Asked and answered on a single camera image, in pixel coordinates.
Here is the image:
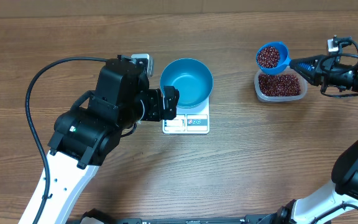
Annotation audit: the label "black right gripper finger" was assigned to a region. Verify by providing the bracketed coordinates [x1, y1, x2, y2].
[289, 55, 326, 70]
[293, 67, 323, 86]

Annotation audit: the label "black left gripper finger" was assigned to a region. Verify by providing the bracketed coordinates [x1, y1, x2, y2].
[163, 86, 180, 108]
[163, 106, 177, 120]

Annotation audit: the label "blue plastic measuring scoop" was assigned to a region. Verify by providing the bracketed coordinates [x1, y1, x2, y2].
[255, 42, 291, 75]

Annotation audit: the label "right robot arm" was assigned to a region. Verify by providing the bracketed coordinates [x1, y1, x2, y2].
[260, 36, 358, 224]

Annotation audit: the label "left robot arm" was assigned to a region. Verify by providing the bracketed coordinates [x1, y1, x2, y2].
[19, 54, 180, 223]

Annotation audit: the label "white digital kitchen scale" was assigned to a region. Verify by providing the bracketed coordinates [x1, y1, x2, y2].
[162, 98, 210, 134]

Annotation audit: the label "blue metal bowl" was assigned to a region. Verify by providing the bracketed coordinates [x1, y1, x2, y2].
[160, 58, 214, 108]

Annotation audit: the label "red beans in scoop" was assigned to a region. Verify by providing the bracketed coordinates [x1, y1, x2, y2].
[256, 46, 280, 68]

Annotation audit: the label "clear plastic food container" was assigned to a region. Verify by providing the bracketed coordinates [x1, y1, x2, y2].
[254, 67, 308, 103]

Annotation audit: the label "red beans in container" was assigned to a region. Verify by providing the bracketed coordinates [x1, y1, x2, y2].
[258, 73, 301, 96]

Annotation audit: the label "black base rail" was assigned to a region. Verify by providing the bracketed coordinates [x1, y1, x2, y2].
[67, 208, 332, 224]

